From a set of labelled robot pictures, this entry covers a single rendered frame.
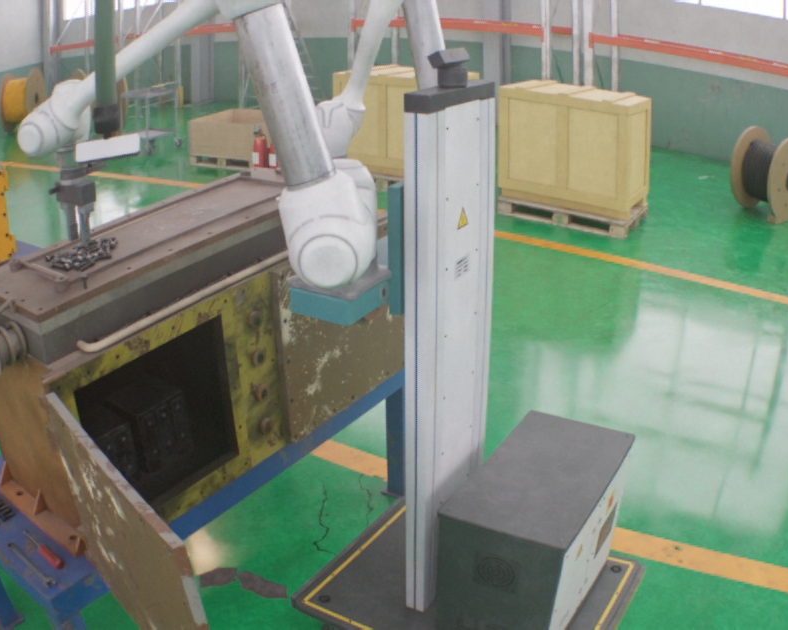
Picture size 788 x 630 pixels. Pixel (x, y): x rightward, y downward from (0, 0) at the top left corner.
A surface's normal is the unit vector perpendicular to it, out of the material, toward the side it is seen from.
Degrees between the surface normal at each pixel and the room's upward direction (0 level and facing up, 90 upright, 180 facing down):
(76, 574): 0
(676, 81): 90
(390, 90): 90
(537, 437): 0
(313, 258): 98
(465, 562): 90
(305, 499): 0
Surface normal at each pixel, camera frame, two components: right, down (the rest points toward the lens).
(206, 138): -0.55, 0.34
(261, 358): 0.84, 0.22
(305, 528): 0.00, -0.91
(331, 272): 0.04, 0.48
